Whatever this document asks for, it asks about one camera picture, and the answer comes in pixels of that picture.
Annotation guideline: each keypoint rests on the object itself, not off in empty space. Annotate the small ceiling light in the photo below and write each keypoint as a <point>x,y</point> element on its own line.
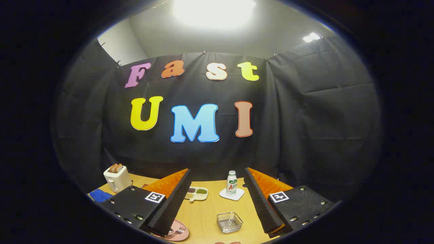
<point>311,37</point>

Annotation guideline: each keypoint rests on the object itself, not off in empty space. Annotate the toast slices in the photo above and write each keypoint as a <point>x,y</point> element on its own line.
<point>116,168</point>

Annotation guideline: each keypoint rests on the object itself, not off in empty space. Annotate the pink plate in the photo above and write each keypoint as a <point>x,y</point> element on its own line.
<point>181,225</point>

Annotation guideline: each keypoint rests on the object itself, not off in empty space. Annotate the white square coaster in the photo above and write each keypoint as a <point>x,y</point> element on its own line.
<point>239,195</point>

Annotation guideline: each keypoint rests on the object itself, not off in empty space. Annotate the large ceiling light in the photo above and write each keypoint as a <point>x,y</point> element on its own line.
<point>213,12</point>

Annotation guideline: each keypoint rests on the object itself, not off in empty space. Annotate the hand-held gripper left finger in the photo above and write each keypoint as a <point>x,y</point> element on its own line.
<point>173,206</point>

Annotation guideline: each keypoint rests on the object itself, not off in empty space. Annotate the cream toaster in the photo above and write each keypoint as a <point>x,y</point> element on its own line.
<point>118,181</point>

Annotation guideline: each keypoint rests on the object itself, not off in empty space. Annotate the blue cloth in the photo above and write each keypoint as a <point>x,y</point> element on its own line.
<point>100,195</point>

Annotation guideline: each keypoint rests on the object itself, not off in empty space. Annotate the white drink bottle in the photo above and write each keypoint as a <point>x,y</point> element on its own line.
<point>232,186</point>

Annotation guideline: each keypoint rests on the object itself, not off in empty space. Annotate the cream divided bean tray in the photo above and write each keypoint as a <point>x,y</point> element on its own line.
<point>197,194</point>

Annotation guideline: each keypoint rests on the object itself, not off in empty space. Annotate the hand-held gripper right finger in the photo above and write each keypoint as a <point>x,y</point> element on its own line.
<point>261,206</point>

